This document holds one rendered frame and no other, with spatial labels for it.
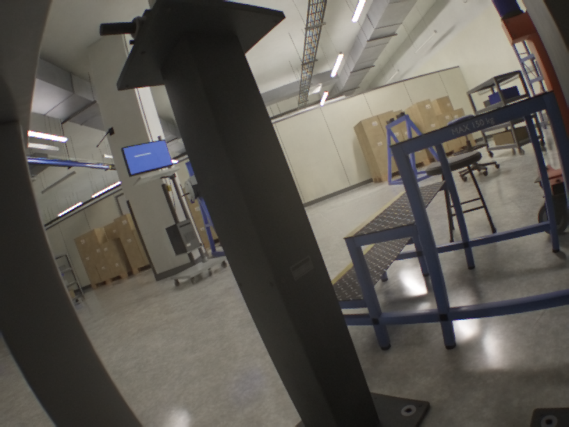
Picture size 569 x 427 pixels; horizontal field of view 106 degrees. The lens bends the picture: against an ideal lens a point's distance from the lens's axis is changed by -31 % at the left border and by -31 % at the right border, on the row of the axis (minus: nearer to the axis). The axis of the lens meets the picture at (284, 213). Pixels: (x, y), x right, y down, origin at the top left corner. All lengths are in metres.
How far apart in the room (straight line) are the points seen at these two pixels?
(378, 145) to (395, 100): 1.99
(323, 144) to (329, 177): 0.84
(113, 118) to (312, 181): 4.78
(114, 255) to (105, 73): 4.31
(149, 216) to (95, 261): 3.80
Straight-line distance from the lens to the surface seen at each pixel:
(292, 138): 7.59
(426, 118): 7.22
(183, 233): 3.44
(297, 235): 0.51
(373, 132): 6.70
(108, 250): 7.89
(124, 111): 5.03
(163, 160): 3.54
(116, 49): 5.56
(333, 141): 7.65
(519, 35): 1.53
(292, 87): 10.18
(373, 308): 0.95
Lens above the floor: 0.59
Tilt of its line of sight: 4 degrees down
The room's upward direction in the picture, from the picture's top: 21 degrees counter-clockwise
